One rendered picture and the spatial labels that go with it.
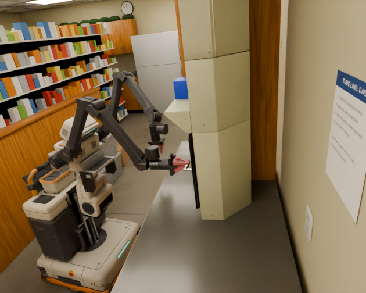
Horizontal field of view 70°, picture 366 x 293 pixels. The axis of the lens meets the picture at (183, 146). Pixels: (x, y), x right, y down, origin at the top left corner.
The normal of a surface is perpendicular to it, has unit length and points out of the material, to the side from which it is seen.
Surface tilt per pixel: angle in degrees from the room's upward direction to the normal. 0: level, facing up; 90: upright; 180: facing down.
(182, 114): 90
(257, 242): 0
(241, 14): 90
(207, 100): 90
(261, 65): 90
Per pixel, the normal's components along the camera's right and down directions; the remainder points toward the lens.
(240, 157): 0.56, 0.28
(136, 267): -0.11, -0.91
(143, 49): -0.18, 0.42
